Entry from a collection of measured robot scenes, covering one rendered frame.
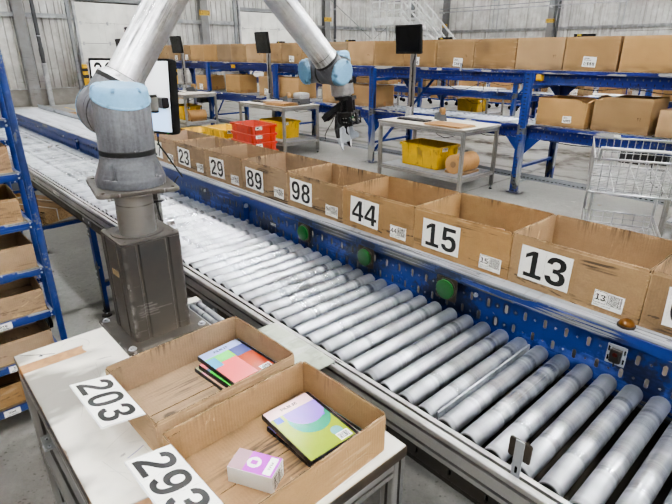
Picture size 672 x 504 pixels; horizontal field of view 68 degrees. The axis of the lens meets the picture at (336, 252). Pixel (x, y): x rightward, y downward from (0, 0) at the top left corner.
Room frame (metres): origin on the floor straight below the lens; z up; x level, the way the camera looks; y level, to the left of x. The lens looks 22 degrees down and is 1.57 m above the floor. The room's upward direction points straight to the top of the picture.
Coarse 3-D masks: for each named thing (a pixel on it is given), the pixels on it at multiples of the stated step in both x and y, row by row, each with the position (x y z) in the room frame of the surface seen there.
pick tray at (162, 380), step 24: (192, 336) 1.20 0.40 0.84; (216, 336) 1.25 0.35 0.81; (240, 336) 1.28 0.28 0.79; (264, 336) 1.19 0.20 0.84; (144, 360) 1.10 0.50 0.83; (168, 360) 1.15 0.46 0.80; (192, 360) 1.19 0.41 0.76; (288, 360) 1.08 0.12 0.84; (120, 384) 0.97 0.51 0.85; (144, 384) 1.09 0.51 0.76; (168, 384) 1.09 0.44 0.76; (192, 384) 1.09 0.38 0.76; (240, 384) 0.98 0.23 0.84; (144, 408) 0.99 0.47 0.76; (168, 408) 0.99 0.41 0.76; (192, 408) 0.89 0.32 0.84; (144, 432) 0.89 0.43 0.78
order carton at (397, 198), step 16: (352, 192) 2.00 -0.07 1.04; (368, 192) 2.15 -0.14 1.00; (384, 192) 2.22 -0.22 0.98; (400, 192) 2.18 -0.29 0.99; (416, 192) 2.12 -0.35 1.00; (432, 192) 2.05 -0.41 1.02; (448, 192) 1.99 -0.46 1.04; (384, 208) 1.87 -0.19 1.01; (400, 208) 1.81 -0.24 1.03; (352, 224) 2.00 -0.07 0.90; (384, 224) 1.86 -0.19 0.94; (400, 224) 1.80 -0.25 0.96; (400, 240) 1.80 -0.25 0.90
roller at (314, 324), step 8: (384, 288) 1.69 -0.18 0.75; (392, 288) 1.69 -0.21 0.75; (368, 296) 1.62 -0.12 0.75; (376, 296) 1.63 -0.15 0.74; (384, 296) 1.65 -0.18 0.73; (352, 304) 1.56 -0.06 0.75; (360, 304) 1.57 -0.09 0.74; (368, 304) 1.59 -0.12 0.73; (328, 312) 1.50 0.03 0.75; (336, 312) 1.50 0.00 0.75; (344, 312) 1.52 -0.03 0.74; (352, 312) 1.54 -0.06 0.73; (312, 320) 1.45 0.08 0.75; (320, 320) 1.45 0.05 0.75; (328, 320) 1.46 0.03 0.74; (336, 320) 1.48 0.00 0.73; (296, 328) 1.40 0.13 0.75; (304, 328) 1.40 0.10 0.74; (312, 328) 1.42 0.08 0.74; (304, 336) 1.39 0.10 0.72
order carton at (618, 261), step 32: (544, 224) 1.61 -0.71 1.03; (576, 224) 1.61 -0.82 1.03; (512, 256) 1.46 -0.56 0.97; (576, 256) 1.32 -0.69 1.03; (608, 256) 1.52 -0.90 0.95; (640, 256) 1.45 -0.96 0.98; (544, 288) 1.38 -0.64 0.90; (576, 288) 1.31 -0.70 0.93; (608, 288) 1.25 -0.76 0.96; (640, 288) 1.19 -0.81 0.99
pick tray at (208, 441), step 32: (256, 384) 0.97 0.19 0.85; (288, 384) 1.03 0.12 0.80; (320, 384) 1.02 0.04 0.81; (224, 416) 0.91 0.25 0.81; (256, 416) 0.96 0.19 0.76; (352, 416) 0.94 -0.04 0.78; (384, 416) 0.86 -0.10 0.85; (192, 448) 0.85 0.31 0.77; (224, 448) 0.86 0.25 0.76; (256, 448) 0.86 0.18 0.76; (352, 448) 0.79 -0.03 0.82; (224, 480) 0.77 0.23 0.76; (288, 480) 0.77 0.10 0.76; (320, 480) 0.73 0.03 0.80
